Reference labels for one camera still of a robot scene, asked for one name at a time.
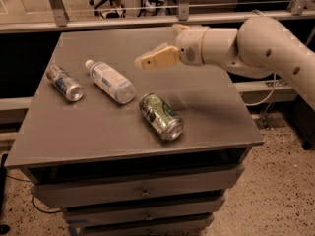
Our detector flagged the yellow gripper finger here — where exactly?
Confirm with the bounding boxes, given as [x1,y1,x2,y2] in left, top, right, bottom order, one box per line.
[142,46,179,70]
[134,43,168,67]

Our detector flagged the clear blue-label plastic bottle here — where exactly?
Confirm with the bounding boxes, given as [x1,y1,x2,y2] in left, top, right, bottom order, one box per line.
[85,60,135,104]

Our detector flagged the blue silver redbull can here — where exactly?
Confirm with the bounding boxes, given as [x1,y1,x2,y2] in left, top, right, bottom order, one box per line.
[46,65,84,102]

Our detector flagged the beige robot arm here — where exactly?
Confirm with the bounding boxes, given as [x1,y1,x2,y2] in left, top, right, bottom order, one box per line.
[135,16,315,108]

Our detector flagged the green silver soda can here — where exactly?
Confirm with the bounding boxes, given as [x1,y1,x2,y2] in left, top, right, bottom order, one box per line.
[139,93,184,141]

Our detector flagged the black office chair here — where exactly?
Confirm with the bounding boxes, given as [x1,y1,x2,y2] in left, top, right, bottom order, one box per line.
[89,0,125,18]

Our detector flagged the grey drawer cabinet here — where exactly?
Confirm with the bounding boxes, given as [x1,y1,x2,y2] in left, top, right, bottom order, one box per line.
[6,28,262,236]

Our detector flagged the white cable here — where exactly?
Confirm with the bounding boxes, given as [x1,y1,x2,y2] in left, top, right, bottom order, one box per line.
[244,9,279,107]

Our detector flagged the metal railing frame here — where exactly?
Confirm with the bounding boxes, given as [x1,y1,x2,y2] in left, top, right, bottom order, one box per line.
[0,0,314,32]

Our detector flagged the black floor cable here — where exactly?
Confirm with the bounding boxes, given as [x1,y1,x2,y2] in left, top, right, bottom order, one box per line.
[5,174,63,214]

